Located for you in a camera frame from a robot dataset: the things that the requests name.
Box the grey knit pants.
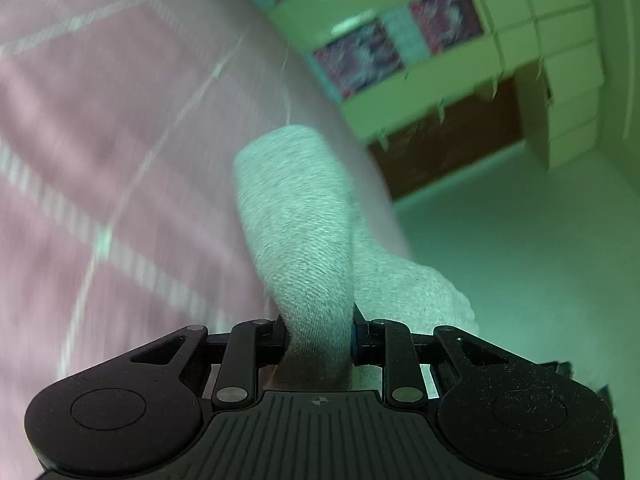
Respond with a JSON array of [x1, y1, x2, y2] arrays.
[[233, 126, 478, 390]]

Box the green wardrobe with posters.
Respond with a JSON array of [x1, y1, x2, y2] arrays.
[[253, 0, 604, 169]]

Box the pink quilted bedspread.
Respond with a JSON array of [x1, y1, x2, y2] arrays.
[[1, 0, 408, 479]]

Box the brown wooden door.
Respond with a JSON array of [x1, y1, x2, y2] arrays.
[[369, 78, 524, 200]]

